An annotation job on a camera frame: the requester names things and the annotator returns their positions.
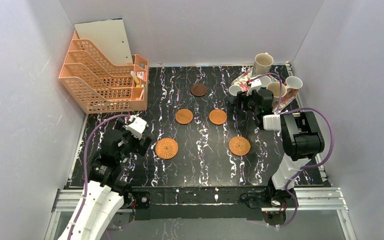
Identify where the blue patterned mug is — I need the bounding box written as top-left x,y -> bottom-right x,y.
259,75 -> 272,88

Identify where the small grey mug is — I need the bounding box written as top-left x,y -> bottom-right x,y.
228,84 -> 242,105

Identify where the light wooden coaster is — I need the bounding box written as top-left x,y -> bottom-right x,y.
209,109 -> 228,125
175,108 -> 194,125

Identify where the woven rattan coaster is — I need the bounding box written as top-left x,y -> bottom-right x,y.
155,137 -> 179,160
228,136 -> 251,156

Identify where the dark wooden coaster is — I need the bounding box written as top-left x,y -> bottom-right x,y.
190,83 -> 208,97

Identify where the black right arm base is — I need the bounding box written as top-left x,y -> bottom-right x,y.
238,186 -> 299,228

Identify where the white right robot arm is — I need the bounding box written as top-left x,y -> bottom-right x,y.
234,88 -> 325,191

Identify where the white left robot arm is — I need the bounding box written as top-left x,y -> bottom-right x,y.
59,114 -> 152,240

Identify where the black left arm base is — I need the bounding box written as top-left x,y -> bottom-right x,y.
111,181 -> 151,215

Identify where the floral tray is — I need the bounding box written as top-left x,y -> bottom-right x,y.
232,67 -> 298,114

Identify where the large beige floral mug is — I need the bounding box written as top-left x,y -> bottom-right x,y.
266,81 -> 288,107

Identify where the white and red mug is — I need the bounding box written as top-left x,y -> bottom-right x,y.
284,76 -> 303,99

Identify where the tall beige mug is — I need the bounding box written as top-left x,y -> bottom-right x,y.
252,52 -> 274,76

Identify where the orange plastic file organizer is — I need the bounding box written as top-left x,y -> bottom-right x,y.
58,33 -> 149,114

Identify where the white board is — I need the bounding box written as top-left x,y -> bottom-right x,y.
74,18 -> 133,66

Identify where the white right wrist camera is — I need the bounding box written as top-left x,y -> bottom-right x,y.
246,78 -> 262,96

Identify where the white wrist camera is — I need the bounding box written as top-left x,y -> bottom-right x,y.
246,78 -> 262,96
125,115 -> 149,140

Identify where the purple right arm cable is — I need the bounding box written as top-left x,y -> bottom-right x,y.
247,72 -> 335,229

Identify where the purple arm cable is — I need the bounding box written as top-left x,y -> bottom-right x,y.
247,72 -> 335,229
66,114 -> 132,240

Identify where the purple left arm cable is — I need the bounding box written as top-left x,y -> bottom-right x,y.
66,114 -> 132,240

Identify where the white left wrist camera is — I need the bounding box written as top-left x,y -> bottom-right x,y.
125,115 -> 149,140

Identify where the aluminium frame rail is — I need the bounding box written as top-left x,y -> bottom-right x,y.
44,187 -> 357,240

